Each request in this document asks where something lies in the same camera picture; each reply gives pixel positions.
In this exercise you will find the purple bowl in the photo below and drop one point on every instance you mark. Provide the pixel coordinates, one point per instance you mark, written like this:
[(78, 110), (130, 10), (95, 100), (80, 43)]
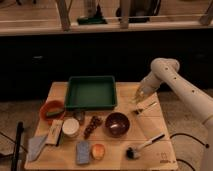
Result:
[(117, 124)]

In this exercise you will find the grey folded cloth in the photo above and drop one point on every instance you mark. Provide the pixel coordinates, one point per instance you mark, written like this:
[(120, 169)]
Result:
[(35, 146)]

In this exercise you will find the green plastic tray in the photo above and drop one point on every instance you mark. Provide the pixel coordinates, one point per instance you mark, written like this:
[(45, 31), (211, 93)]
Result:
[(91, 93)]

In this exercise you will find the white cup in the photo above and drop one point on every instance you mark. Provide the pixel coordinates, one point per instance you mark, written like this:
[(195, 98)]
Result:
[(71, 127)]

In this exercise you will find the orange bowl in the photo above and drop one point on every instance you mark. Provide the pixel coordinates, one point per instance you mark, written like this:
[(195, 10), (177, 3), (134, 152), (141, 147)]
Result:
[(52, 105)]

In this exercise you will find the green sponge in bowl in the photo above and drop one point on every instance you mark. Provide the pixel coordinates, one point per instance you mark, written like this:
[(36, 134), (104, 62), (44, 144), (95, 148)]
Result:
[(54, 113)]

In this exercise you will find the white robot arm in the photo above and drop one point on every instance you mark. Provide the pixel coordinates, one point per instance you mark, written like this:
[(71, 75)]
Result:
[(165, 70)]

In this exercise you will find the black dish brush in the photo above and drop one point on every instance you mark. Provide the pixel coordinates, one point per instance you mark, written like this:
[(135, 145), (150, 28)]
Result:
[(134, 152)]

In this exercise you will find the black stand at left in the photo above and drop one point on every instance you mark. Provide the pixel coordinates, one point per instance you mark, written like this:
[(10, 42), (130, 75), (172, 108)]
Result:
[(17, 145)]

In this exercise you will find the blue grey sponge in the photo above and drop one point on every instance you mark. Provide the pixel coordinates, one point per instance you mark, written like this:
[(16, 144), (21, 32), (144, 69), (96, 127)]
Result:
[(82, 152)]

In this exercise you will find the green base object background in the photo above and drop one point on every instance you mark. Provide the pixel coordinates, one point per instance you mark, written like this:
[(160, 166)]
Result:
[(96, 19)]

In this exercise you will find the small metal can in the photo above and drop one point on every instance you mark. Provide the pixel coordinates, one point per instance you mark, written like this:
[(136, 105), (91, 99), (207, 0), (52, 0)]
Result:
[(79, 115)]

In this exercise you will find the beige box with black edge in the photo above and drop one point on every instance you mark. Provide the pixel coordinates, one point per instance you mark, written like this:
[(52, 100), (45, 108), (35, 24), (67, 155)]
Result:
[(54, 132)]

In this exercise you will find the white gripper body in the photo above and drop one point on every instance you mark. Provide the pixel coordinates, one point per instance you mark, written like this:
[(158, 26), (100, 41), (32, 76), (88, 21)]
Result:
[(144, 92)]

